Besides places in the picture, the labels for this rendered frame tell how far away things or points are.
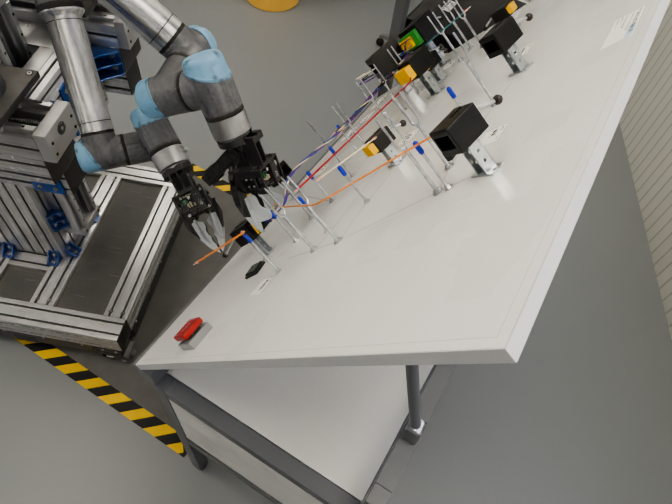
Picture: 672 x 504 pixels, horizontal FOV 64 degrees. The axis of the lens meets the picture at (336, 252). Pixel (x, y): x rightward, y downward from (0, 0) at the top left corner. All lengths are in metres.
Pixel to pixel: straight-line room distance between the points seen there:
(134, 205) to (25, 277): 0.51
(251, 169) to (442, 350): 0.64
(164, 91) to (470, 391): 1.73
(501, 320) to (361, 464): 0.88
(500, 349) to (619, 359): 2.25
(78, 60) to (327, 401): 0.96
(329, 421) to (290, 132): 2.03
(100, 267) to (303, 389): 1.22
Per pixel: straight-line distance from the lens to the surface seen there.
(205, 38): 1.17
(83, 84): 1.37
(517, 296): 0.50
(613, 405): 2.58
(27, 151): 1.56
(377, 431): 1.34
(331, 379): 1.37
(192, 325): 1.06
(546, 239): 0.54
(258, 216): 1.10
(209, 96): 1.00
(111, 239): 2.40
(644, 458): 2.56
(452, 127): 0.71
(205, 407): 1.35
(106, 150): 1.36
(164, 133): 1.26
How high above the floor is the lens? 2.06
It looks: 54 degrees down
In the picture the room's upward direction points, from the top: 9 degrees clockwise
